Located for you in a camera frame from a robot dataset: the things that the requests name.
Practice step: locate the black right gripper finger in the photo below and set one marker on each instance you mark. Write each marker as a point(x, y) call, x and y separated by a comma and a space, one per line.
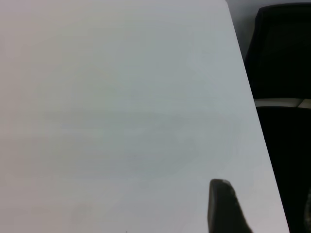
point(223, 208)

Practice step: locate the black office chair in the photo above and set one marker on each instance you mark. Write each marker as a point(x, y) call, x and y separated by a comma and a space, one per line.
point(281, 53)

